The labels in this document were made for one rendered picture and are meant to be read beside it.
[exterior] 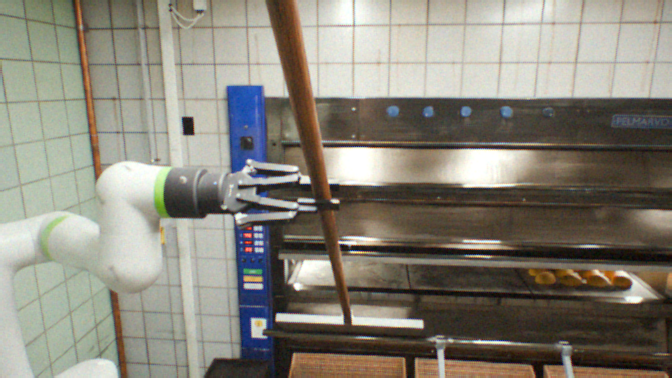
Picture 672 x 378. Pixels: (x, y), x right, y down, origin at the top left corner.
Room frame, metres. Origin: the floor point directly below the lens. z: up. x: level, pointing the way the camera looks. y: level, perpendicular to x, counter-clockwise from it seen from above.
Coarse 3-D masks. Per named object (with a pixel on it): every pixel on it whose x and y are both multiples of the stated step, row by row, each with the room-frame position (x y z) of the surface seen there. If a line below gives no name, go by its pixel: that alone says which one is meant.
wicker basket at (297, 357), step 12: (300, 360) 1.94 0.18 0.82; (312, 360) 1.94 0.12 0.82; (324, 360) 1.93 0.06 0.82; (348, 360) 1.92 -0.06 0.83; (360, 360) 1.92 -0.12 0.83; (384, 360) 1.91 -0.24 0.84; (396, 360) 1.91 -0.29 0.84; (300, 372) 1.92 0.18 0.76; (312, 372) 1.92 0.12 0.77; (324, 372) 1.92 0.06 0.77; (336, 372) 1.91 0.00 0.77; (348, 372) 1.91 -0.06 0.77; (360, 372) 1.91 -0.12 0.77; (372, 372) 1.90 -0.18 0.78; (384, 372) 1.90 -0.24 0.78; (396, 372) 1.90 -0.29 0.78
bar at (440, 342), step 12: (276, 336) 1.62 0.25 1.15; (288, 336) 1.61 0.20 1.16; (300, 336) 1.60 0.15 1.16; (312, 336) 1.60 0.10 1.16; (324, 336) 1.60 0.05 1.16; (336, 336) 1.59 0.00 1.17; (348, 336) 1.59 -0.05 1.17; (360, 336) 1.59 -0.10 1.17; (372, 336) 1.58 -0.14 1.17; (384, 336) 1.58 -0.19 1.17; (396, 336) 1.58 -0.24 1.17; (408, 336) 1.58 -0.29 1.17; (420, 336) 1.58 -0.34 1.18; (444, 348) 1.55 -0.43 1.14; (516, 348) 1.53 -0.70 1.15; (528, 348) 1.52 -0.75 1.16; (540, 348) 1.52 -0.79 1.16; (552, 348) 1.52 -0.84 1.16; (564, 348) 1.50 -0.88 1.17; (564, 360) 1.50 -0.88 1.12
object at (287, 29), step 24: (264, 0) 0.44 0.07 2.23; (288, 0) 0.43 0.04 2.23; (288, 24) 0.45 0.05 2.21; (288, 48) 0.47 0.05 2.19; (288, 72) 0.50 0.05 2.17; (312, 96) 0.55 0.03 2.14; (312, 120) 0.57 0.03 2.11; (312, 144) 0.61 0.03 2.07; (312, 168) 0.65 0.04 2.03; (312, 192) 0.73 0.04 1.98; (336, 240) 0.88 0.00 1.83; (336, 264) 0.98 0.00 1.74
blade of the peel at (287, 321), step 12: (288, 324) 1.55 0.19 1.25; (300, 324) 1.53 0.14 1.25; (312, 324) 1.52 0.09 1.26; (324, 324) 1.51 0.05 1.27; (336, 324) 1.50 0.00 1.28; (348, 324) 1.49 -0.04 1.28; (360, 324) 1.48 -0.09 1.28; (372, 324) 1.48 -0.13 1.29; (384, 324) 1.48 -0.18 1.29; (396, 324) 1.48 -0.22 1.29; (408, 324) 1.47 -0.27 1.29; (420, 324) 1.47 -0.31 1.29
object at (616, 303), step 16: (288, 288) 2.00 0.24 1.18; (304, 288) 2.00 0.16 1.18; (320, 288) 2.00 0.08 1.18; (336, 288) 2.00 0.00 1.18; (352, 288) 2.00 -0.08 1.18; (368, 288) 2.00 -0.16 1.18; (384, 288) 2.00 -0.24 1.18; (480, 304) 1.91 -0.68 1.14; (496, 304) 1.90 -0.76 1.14; (512, 304) 1.89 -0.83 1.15; (528, 304) 1.89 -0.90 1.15; (544, 304) 1.88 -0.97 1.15; (560, 304) 1.87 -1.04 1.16; (576, 304) 1.87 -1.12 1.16; (592, 304) 1.86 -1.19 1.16; (608, 304) 1.85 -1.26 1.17; (624, 304) 1.85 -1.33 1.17; (640, 304) 1.84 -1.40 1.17; (656, 304) 1.83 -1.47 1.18
